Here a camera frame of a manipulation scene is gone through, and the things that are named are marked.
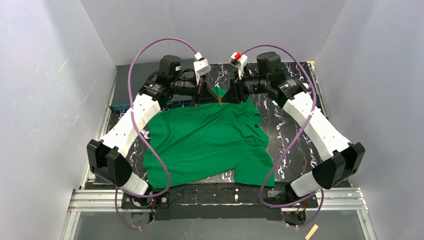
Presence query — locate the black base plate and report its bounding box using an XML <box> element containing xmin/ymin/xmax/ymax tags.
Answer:
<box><xmin>120</xmin><ymin>183</ymin><xmax>320</xmax><ymax>221</ymax></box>

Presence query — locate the silver wrench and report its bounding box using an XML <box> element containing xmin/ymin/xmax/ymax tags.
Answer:
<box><xmin>141</xmin><ymin>129</ymin><xmax>151</xmax><ymax>140</ymax></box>

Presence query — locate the green polo shirt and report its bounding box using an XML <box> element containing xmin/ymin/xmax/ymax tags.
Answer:
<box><xmin>143</xmin><ymin>100</ymin><xmax>275</xmax><ymax>189</ymax></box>

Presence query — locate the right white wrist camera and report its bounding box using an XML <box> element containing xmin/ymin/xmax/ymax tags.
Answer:
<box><xmin>229</xmin><ymin>52</ymin><xmax>248</xmax><ymax>80</ymax></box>

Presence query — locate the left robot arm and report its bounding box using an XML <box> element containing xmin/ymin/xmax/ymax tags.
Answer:
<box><xmin>86</xmin><ymin>52</ymin><xmax>211</xmax><ymax>198</ymax></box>

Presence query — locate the yellow tape strip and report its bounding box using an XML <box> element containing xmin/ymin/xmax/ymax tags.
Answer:
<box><xmin>304</xmin><ymin>224</ymin><xmax>319</xmax><ymax>240</ymax></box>

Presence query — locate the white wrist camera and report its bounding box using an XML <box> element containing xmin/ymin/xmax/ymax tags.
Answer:
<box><xmin>229</xmin><ymin>52</ymin><xmax>248</xmax><ymax>80</ymax></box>
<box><xmin>193</xmin><ymin>51</ymin><xmax>212</xmax><ymax>85</ymax></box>

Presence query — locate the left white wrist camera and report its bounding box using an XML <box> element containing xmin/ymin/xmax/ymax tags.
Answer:
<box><xmin>193</xmin><ymin>51</ymin><xmax>212</xmax><ymax>85</ymax></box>

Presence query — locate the grey network switch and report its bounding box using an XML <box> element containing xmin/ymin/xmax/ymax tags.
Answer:
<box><xmin>108</xmin><ymin>61</ymin><xmax>196</xmax><ymax>112</ymax></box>

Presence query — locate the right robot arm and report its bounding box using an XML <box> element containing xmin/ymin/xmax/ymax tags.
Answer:
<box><xmin>222</xmin><ymin>51</ymin><xmax>365</xmax><ymax>200</ymax></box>

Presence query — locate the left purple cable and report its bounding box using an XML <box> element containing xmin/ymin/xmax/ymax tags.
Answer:
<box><xmin>114</xmin><ymin>37</ymin><xmax>202</xmax><ymax>231</ymax></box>

